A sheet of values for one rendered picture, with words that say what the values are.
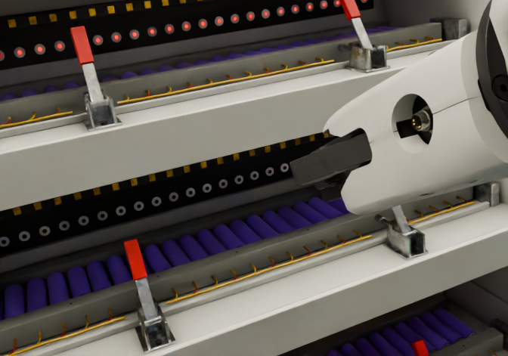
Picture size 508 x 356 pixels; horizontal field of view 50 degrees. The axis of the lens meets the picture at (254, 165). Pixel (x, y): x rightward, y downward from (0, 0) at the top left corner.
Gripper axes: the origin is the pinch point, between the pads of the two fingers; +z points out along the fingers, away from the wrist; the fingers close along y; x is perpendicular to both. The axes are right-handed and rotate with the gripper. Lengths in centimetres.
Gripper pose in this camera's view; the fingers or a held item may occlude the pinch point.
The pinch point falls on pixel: (360, 163)
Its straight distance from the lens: 33.1
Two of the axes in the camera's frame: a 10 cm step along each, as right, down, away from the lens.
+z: -2.9, 2.0, 9.4
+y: 9.2, -2.3, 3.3
